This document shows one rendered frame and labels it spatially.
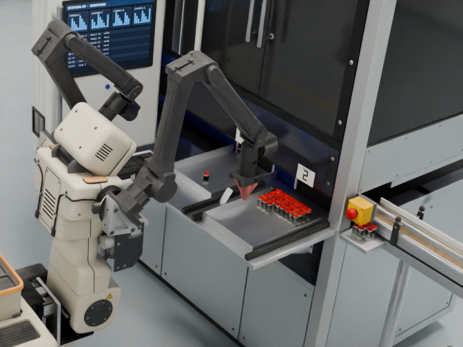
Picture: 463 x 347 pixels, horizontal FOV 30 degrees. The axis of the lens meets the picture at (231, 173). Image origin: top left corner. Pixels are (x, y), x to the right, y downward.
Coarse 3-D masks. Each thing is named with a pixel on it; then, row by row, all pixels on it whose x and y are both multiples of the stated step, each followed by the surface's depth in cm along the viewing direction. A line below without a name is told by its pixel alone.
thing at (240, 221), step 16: (256, 192) 320; (224, 208) 311; (240, 208) 316; (256, 208) 317; (208, 224) 304; (224, 224) 305; (240, 224) 306; (256, 224) 307; (272, 224) 308; (288, 224) 309; (304, 224) 304; (240, 240) 292; (256, 240) 298; (272, 240) 295
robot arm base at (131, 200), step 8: (120, 192) 250; (128, 192) 249; (136, 192) 249; (120, 200) 247; (128, 200) 247; (136, 200) 249; (144, 200) 249; (128, 208) 247; (136, 208) 248; (128, 216) 246; (136, 224) 249
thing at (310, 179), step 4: (300, 168) 315; (304, 168) 314; (300, 172) 315; (304, 172) 314; (308, 172) 312; (312, 172) 311; (296, 176) 318; (300, 176) 316; (304, 176) 315; (308, 176) 313; (312, 176) 311; (304, 180) 315; (308, 180) 314; (312, 180) 312; (308, 184) 314; (312, 184) 312
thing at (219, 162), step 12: (192, 156) 340; (204, 156) 344; (216, 156) 349; (228, 156) 350; (180, 168) 337; (192, 168) 338; (204, 168) 339; (216, 168) 340; (228, 168) 341; (192, 180) 323; (216, 180) 332; (228, 180) 333; (204, 192) 319; (216, 192) 318
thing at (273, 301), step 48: (432, 192) 343; (144, 240) 410; (192, 240) 379; (192, 288) 389; (240, 288) 361; (288, 288) 338; (384, 288) 352; (432, 288) 383; (240, 336) 370; (288, 336) 345; (336, 336) 343
